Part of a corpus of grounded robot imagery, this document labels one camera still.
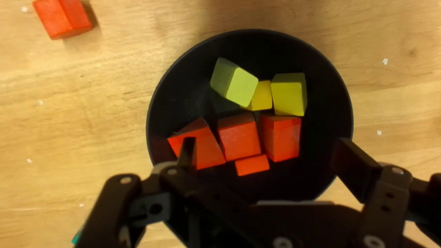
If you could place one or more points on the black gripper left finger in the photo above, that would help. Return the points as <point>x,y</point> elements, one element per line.
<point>128,204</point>

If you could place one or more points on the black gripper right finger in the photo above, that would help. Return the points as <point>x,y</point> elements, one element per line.
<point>390,196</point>

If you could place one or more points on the black bowl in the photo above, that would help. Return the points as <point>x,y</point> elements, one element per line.
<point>184,94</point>

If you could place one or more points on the orange wooden block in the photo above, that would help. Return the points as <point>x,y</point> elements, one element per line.
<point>62,18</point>

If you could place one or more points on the red wooden block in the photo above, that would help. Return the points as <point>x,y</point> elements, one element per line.
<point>208,152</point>

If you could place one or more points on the small orange block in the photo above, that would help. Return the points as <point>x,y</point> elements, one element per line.
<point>251,166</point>

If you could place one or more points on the red block middle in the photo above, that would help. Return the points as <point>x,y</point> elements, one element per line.
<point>239,137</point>

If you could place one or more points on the red block right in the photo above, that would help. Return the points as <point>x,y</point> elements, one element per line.
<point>280,137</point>

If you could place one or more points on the lime green wooden block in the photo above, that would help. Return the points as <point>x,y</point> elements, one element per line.
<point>233,83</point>

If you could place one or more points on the yellow wooden block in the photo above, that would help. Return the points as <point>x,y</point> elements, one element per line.
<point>262,97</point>

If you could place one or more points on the yellow block right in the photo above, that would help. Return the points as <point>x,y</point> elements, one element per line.
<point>290,94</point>

